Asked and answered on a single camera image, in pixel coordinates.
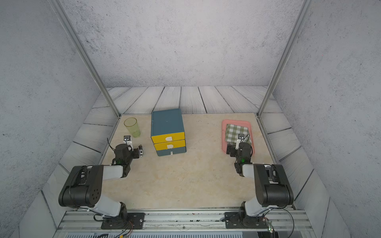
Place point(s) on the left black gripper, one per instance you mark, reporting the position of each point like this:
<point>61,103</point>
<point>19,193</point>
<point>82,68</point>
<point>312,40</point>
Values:
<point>135,151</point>

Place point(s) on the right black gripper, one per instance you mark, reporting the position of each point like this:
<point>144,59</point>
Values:
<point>229,147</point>

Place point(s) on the yellow top drawer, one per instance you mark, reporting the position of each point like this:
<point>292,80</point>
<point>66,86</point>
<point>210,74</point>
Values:
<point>163,138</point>

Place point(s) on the yellow drawer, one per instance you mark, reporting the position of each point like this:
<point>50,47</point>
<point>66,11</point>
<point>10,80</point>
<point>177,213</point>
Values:
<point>170,145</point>
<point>163,138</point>

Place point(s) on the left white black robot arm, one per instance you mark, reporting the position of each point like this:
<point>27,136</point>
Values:
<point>83,187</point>

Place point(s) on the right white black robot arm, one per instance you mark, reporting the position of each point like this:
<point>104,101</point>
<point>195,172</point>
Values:
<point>272,187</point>

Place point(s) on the teal drawer cabinet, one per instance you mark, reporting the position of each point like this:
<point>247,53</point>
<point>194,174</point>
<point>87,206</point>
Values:
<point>166,122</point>

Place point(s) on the yellow middle drawer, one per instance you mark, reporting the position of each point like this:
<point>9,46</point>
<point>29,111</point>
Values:
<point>170,145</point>

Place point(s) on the green checkered cloth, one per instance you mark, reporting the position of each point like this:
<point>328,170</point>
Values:
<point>233,130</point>

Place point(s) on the pink plastic tray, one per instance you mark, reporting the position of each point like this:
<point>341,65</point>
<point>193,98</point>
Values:
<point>235,122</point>

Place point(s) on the green translucent plastic cup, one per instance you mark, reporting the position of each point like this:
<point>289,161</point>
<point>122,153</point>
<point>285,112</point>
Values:
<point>132,126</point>

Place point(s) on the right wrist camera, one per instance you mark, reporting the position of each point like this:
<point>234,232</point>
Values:
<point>240,139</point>

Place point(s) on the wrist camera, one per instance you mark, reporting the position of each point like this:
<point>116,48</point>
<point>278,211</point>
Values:
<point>128,140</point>
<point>240,139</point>

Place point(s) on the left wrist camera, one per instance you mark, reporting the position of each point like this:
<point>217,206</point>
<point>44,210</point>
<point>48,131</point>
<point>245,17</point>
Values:
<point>128,140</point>

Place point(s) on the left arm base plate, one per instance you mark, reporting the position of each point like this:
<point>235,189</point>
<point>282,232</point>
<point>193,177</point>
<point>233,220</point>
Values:
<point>126,221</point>

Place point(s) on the aluminium front rail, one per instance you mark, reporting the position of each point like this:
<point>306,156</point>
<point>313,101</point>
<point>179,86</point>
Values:
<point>186,223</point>

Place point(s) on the left aluminium frame post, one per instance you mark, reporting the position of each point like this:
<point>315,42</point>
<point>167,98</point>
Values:
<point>69,29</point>

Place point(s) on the aluminium frame post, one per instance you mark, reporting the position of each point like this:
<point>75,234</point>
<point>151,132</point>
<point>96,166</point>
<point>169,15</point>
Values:
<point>285,55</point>
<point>69,29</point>

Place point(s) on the right aluminium frame post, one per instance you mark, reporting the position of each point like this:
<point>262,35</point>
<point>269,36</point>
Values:
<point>285,55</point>

